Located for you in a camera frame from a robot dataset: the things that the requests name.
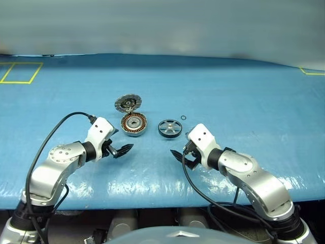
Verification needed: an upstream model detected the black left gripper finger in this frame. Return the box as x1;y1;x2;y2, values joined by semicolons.
113;148;132;160
116;143;135;153

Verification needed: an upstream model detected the blue plastic table cover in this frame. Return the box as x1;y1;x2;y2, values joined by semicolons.
0;52;325;211

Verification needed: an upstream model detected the silver spoked rotor black rim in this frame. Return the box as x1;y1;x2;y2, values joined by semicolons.
157;118;183;139

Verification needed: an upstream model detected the grey rounded cylinder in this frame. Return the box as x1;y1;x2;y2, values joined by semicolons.
108;209;139;240
177;208;209;229

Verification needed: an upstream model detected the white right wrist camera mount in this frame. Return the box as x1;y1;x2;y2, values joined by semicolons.
187;123;222;170

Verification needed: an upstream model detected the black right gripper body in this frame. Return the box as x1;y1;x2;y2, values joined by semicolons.
182;132;204;169

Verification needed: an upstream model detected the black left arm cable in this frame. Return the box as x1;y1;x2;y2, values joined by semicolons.
24;111;96;244

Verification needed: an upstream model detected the grey robot torso with emblem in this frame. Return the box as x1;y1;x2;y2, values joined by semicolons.
104;226;263;244

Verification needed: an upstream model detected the round silver metal disc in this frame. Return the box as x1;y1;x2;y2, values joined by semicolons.
114;93;142;113

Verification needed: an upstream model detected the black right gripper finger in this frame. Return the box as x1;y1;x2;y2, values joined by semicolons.
170;149;186;162
181;155;197;170

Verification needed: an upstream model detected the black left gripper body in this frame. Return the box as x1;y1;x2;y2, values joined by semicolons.
101;129;119;159

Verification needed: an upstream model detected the motor housing with copper coils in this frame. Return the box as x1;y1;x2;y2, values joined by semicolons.
120;112;148;137

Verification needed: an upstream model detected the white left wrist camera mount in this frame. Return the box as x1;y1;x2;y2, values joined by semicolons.
83;116;114;163

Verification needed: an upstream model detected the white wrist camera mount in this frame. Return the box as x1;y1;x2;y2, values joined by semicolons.
187;123;222;170
83;116;114;163

